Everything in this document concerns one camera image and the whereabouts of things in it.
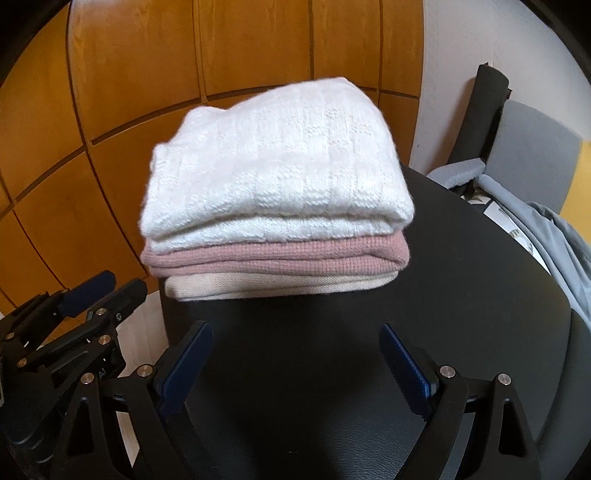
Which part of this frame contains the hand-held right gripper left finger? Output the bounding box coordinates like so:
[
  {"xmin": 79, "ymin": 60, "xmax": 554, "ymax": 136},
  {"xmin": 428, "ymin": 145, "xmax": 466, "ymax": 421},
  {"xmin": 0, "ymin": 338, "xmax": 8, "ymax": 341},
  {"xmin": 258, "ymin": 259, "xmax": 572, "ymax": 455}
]
[{"xmin": 48, "ymin": 320, "xmax": 215, "ymax": 480}]

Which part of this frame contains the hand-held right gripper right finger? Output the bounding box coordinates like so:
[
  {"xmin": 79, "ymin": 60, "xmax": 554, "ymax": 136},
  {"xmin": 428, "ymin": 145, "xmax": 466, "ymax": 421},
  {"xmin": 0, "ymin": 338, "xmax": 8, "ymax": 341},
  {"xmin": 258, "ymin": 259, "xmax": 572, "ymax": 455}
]
[{"xmin": 379, "ymin": 323, "xmax": 543, "ymax": 480}]

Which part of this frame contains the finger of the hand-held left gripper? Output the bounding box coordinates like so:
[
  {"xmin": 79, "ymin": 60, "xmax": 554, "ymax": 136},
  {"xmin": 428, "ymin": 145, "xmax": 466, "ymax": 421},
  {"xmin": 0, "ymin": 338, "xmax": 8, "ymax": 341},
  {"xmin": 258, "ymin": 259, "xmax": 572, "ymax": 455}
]
[
  {"xmin": 18, "ymin": 278, "xmax": 149, "ymax": 371},
  {"xmin": 0, "ymin": 271, "xmax": 115, "ymax": 352}
]

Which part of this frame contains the white knit sweater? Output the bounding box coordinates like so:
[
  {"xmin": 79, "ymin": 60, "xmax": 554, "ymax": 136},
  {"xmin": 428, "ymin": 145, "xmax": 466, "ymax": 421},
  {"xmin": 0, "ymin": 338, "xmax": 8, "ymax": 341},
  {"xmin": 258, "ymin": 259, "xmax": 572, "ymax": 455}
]
[{"xmin": 137, "ymin": 77, "xmax": 415, "ymax": 254}]

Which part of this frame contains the beige knit sweater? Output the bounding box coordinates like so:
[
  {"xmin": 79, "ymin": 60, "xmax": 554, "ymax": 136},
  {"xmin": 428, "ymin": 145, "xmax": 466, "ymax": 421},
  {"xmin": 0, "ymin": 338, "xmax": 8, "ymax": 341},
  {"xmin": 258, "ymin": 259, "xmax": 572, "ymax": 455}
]
[{"xmin": 164, "ymin": 268, "xmax": 400, "ymax": 303}]

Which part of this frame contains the pink knit sweater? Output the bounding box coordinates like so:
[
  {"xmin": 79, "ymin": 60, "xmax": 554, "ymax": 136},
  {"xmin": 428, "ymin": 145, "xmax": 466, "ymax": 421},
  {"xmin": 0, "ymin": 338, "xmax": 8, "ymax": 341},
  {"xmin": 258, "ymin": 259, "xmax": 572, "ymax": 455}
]
[{"xmin": 142, "ymin": 233, "xmax": 411, "ymax": 278}]

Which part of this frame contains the white printed pillow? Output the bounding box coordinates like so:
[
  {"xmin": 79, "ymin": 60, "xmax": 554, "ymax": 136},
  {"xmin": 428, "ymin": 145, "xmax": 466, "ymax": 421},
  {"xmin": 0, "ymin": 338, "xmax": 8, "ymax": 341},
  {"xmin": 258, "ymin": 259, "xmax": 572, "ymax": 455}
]
[{"xmin": 462, "ymin": 193, "xmax": 555, "ymax": 274}]

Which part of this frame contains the grey garment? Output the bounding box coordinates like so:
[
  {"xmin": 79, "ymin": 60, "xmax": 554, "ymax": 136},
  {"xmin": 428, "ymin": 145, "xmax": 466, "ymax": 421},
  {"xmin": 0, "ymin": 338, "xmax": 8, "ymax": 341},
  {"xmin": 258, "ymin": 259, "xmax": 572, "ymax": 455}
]
[{"xmin": 475, "ymin": 173, "xmax": 591, "ymax": 320}]

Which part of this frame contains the wooden panelled door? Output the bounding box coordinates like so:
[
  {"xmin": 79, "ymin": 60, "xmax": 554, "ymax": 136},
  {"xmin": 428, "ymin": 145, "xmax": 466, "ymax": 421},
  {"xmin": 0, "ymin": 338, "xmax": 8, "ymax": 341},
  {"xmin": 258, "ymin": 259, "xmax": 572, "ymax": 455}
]
[{"xmin": 0, "ymin": 0, "xmax": 426, "ymax": 319}]

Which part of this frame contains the grey yellow blue chair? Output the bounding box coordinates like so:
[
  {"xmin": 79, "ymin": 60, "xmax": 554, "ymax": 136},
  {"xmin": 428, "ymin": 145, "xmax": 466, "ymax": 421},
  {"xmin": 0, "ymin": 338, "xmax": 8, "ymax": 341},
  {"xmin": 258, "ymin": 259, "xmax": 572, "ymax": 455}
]
[{"xmin": 425, "ymin": 99, "xmax": 591, "ymax": 232}]

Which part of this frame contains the black foam roll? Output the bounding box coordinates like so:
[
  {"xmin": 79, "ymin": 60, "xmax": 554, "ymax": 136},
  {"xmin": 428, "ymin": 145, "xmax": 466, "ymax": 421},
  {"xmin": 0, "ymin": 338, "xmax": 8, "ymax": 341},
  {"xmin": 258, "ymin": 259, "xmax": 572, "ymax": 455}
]
[{"xmin": 450, "ymin": 64, "xmax": 512, "ymax": 169}]

